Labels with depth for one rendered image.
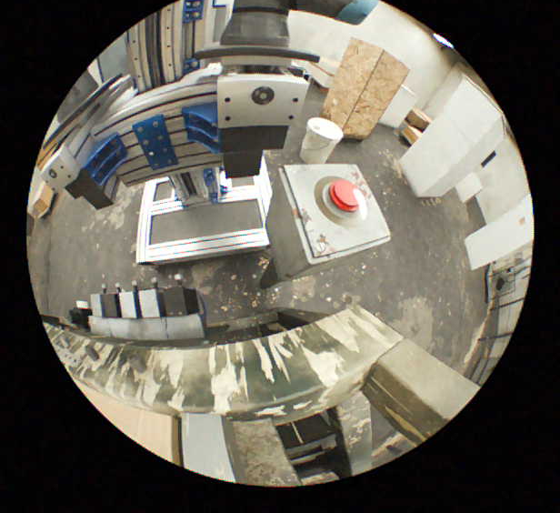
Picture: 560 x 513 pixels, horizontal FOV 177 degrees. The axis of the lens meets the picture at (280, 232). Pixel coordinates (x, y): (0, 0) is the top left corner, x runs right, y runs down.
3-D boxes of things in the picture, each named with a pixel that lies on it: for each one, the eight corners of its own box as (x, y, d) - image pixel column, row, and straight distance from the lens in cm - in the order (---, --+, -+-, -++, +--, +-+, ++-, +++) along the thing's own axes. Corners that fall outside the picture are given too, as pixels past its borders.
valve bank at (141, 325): (219, 277, 51) (195, 257, 28) (230, 326, 51) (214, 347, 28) (102, 292, 77) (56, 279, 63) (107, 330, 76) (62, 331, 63)
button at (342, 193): (345, 186, 23) (354, 176, 21) (359, 216, 21) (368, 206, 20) (318, 189, 20) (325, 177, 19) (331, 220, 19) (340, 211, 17)
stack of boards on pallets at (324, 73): (380, 99, 579) (389, 84, 571) (402, 120, 513) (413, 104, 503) (303, 76, 442) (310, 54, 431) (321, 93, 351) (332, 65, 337)
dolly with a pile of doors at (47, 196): (61, 186, 365) (49, 172, 355) (51, 215, 343) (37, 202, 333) (50, 196, 417) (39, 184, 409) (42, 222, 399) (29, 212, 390)
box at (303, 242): (315, 216, 39) (356, 161, 27) (334, 268, 37) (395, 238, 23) (263, 226, 36) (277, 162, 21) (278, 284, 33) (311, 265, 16)
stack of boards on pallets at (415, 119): (425, 126, 783) (431, 119, 778) (442, 145, 739) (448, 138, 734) (389, 105, 584) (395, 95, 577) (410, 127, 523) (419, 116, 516)
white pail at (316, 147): (322, 147, 187) (339, 112, 165) (333, 169, 169) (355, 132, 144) (293, 146, 174) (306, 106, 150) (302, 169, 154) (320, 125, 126)
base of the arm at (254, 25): (221, 42, 53) (225, 13, 53) (280, 43, 54) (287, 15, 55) (216, 46, 38) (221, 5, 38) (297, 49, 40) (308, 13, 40)
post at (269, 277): (268, 277, 109) (308, 231, 37) (271, 286, 108) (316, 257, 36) (259, 279, 108) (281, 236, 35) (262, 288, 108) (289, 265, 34)
